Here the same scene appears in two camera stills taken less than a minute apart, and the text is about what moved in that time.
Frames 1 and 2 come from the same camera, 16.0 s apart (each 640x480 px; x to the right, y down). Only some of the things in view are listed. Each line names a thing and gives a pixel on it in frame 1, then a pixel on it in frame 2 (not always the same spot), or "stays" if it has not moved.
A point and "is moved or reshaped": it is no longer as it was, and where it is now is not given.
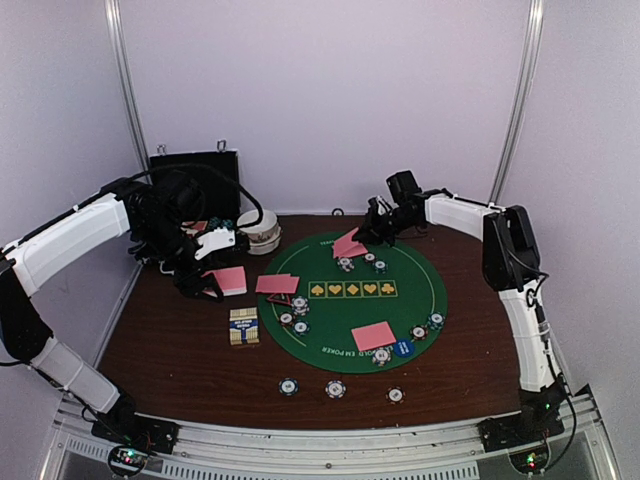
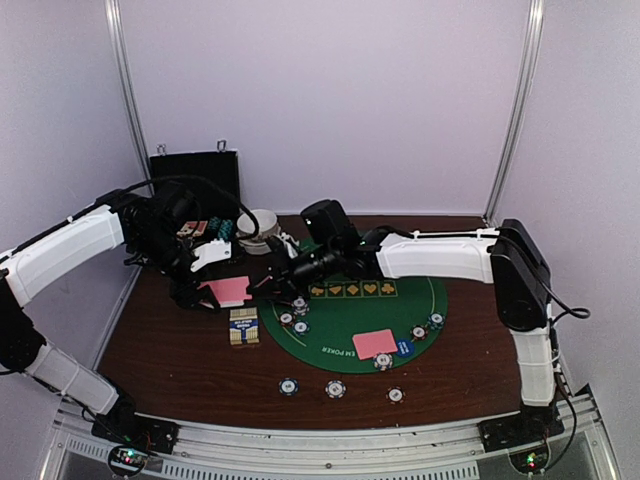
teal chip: x=301 y=327 stays
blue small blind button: x=403 y=348 stays
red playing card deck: x=231 y=281 is moved or reshaped
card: x=373 y=336 is moved or reshaped
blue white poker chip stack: x=336 y=389 stays
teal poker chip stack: x=288 y=386 stays
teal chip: x=436 y=320 stays
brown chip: x=419 y=332 stays
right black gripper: x=372 y=231 → x=284 y=278
